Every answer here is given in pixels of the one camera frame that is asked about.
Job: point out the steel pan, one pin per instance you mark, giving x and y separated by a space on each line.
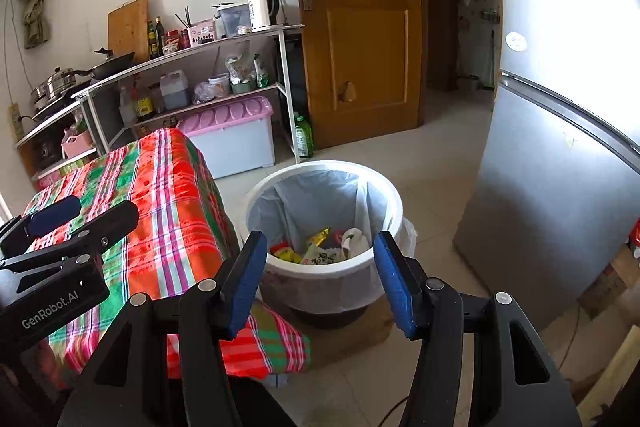
42 96

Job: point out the wooden cutting board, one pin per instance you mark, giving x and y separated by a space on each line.
129 29

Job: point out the long metal shelf rack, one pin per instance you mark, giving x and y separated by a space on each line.
200 49

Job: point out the red sauce jar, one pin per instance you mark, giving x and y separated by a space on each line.
171 39
184 39

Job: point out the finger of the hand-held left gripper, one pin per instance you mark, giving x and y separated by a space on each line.
110 222
50 214

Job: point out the wooden door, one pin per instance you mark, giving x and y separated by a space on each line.
360 32

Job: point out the pink woven basket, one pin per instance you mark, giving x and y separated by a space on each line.
77 144

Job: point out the beige paper food bag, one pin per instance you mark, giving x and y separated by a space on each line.
356 242

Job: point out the pink lid storage box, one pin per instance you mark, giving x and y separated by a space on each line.
235 142

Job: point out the black induction cooker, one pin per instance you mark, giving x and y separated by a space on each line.
55 106

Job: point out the yellow label sauce bottle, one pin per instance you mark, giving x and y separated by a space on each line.
143 104

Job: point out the green basket with packets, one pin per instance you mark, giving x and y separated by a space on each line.
245 77

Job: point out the gold snack packet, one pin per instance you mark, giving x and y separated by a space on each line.
319 238

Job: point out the silver fridge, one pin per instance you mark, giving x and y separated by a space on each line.
550 157

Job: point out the dark glass jar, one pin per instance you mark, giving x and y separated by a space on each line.
156 99

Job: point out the clear plastic container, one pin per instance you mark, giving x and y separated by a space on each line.
232 21

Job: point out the beige printed snack packet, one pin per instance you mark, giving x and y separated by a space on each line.
320 258

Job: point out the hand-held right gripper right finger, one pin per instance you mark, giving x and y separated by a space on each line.
395 287

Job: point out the black frying pan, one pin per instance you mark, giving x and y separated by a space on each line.
112 64

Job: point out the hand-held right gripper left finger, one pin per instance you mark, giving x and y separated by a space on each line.
245 282

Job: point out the beige power strip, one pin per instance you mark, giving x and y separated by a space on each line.
14 122

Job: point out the small metal shelf rack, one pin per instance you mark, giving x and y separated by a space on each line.
47 127

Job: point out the white electric kettle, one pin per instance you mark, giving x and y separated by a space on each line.
260 9

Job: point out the green detergent bottle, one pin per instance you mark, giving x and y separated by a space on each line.
303 139

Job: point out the white plastic tub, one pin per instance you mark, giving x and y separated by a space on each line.
219 86

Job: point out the green oil bottle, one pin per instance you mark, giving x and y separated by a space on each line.
151 42

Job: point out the pink carton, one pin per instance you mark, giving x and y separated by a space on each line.
47 179

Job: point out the clear plastic bottle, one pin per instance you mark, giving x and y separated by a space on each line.
126 109

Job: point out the yellow snack packet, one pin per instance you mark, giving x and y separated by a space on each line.
286 255

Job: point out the dark sauce bottle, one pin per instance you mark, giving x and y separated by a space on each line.
159 38

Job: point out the plaid tablecloth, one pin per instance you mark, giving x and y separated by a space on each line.
165 207

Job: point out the plastic jug of dark liquid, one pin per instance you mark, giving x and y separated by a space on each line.
175 93

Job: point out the bundle of dark chopsticks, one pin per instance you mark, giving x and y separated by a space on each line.
185 18

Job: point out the grey plastic bag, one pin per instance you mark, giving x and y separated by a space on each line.
202 93

